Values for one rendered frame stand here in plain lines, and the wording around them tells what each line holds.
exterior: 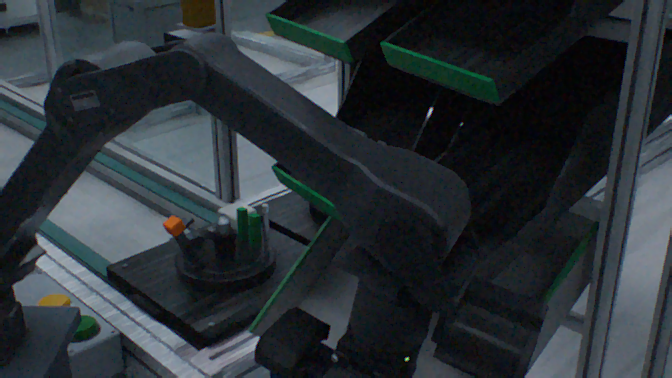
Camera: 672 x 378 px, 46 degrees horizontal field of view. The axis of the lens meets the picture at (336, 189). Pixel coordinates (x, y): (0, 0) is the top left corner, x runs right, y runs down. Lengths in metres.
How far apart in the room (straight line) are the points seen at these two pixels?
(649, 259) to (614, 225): 0.73
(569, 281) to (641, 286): 0.62
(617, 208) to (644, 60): 0.13
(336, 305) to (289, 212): 0.40
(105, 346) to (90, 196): 0.52
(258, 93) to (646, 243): 1.07
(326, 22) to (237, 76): 0.24
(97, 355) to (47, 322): 0.16
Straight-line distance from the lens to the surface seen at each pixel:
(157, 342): 1.02
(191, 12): 1.20
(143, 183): 1.46
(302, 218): 1.24
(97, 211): 1.45
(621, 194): 0.71
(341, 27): 0.75
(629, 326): 1.26
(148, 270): 1.14
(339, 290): 0.90
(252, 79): 0.54
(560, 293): 0.75
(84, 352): 1.02
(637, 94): 0.68
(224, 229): 1.09
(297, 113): 0.53
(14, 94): 1.98
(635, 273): 1.40
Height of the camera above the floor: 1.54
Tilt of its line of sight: 25 degrees down
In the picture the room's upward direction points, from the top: straight up
